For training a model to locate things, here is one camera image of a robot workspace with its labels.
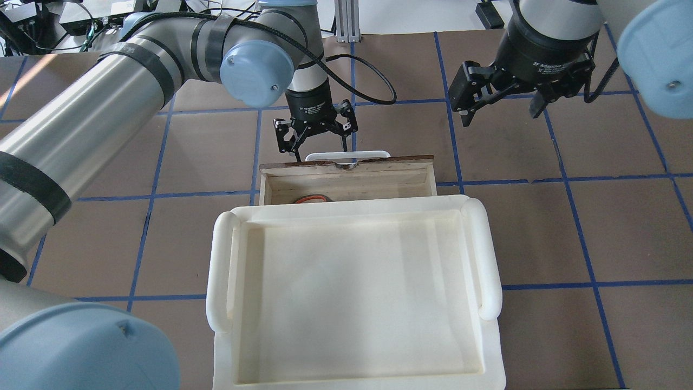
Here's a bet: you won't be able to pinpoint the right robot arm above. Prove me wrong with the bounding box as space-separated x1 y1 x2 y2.
448 1 692 126

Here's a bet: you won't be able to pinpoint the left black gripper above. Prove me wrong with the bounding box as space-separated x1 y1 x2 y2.
274 87 358 162

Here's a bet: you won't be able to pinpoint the black power adapter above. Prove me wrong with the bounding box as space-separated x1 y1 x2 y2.
475 1 505 30

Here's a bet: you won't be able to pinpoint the white plastic tray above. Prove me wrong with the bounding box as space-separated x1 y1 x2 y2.
206 195 506 389

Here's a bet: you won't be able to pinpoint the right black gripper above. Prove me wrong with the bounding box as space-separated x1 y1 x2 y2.
448 14 594 127

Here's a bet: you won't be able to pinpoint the grey orange scissors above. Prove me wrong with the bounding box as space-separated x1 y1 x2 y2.
293 193 332 204

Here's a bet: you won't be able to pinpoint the wooden drawer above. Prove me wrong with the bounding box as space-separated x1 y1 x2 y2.
257 155 437 205

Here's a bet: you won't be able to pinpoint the aluminium frame post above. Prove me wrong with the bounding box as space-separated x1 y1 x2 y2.
334 0 362 43

